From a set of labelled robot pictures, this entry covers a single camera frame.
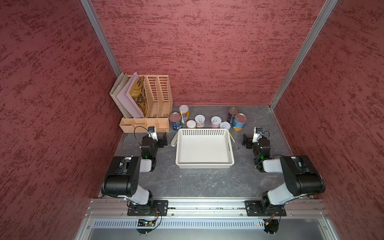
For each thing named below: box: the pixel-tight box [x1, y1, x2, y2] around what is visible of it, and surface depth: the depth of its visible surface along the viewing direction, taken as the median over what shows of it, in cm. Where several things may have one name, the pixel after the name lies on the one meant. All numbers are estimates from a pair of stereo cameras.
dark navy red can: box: [226, 106, 239, 126], surface depth 108 cm
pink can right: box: [210, 115, 222, 129], surface depth 106 cm
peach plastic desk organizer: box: [119, 75, 173, 134], surface depth 106 cm
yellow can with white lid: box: [179, 104, 190, 124], surface depth 103 cm
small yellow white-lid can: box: [186, 119, 197, 129], surface depth 103 cm
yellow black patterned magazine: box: [129, 75, 149, 118], surface depth 103 cm
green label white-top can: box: [219, 121, 231, 130], surface depth 103 cm
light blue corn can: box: [232, 113, 247, 132], surface depth 102 cm
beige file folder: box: [109, 72, 132, 119], surface depth 93 cm
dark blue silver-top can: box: [169, 112, 183, 130], surface depth 102 cm
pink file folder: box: [116, 72, 145, 119], surface depth 94 cm
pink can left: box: [194, 114, 206, 128], surface depth 108 cm
